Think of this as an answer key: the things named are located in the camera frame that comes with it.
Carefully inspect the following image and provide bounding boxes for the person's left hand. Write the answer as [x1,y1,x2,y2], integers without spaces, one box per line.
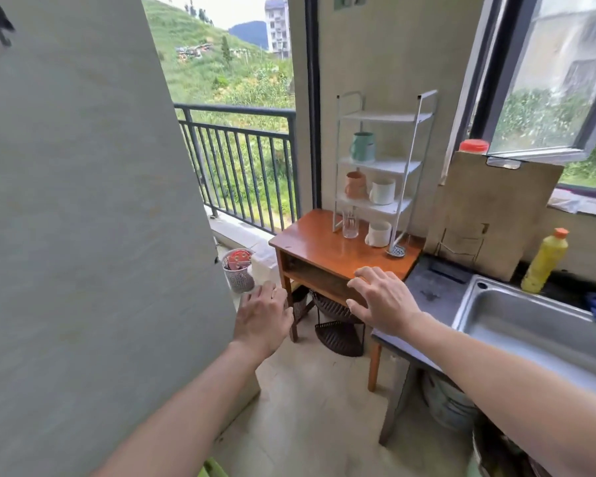
[233,281,295,363]

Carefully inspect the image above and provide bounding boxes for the person's right hand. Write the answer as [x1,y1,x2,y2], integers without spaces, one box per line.
[346,266,424,339]

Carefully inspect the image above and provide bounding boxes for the person's left forearm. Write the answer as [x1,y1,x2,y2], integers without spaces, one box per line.
[92,340,268,477]

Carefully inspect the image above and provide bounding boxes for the person's right forearm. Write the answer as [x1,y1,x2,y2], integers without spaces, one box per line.
[401,313,596,477]

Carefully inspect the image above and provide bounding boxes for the white plastic container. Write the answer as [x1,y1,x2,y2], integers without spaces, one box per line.
[250,252,280,287]

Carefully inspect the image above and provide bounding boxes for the black corner rack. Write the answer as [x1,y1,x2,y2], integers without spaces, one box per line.
[311,291,367,358]

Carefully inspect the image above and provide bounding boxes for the white plastic basket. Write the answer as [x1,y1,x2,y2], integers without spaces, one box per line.
[222,247,256,294]

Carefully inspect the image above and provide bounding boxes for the red item in basket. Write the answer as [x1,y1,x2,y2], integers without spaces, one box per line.
[226,249,253,271]

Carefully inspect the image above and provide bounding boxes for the brown wooden side table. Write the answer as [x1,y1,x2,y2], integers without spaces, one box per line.
[269,209,426,393]

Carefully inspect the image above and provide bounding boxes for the white mug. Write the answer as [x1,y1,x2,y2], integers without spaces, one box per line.
[369,178,397,206]
[365,220,393,249]

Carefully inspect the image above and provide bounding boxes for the orange mug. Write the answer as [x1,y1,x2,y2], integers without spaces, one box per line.
[345,171,368,200]

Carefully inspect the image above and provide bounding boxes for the grey bucket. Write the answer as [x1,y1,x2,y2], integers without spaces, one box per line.
[421,369,480,434]

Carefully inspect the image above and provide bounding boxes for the white metal shelf rack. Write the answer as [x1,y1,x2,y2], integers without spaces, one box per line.
[332,89,439,247]

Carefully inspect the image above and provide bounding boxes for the green mug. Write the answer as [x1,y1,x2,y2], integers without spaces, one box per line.
[350,132,377,163]

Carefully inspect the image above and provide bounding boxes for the stainless steel sink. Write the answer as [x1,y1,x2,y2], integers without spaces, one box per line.
[451,274,596,395]

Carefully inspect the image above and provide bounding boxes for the beige cutting board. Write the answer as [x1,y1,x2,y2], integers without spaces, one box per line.
[423,151,565,283]

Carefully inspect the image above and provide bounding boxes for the black balcony railing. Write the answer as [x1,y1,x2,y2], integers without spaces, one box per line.
[173,103,299,235]

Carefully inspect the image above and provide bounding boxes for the green plastic item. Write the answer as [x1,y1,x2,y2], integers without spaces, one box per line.
[198,457,228,477]

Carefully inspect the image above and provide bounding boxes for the yellow bottle with orange cap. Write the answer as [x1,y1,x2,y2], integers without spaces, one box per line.
[521,227,570,294]

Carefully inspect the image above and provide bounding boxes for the red-lidded jar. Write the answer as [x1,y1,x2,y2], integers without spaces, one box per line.
[458,138,490,156]

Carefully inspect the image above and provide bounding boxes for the white cloth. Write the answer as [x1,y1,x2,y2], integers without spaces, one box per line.
[548,187,586,215]

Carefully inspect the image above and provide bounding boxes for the distant white building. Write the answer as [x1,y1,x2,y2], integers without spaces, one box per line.
[264,0,292,59]

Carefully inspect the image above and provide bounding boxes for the black wire board stand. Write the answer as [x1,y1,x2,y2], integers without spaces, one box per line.
[436,227,483,265]

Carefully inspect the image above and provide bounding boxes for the black window frame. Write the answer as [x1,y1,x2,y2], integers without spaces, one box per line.
[469,0,596,165]

